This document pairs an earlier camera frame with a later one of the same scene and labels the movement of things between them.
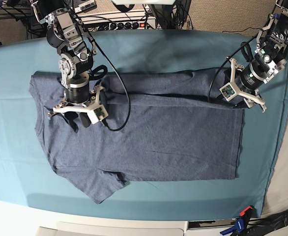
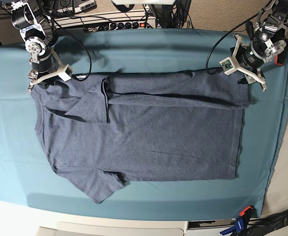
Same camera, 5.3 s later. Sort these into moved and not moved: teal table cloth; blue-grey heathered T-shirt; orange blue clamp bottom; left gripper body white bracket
Moved: left gripper body white bracket
Not moved: blue-grey heathered T-shirt; teal table cloth; orange blue clamp bottom
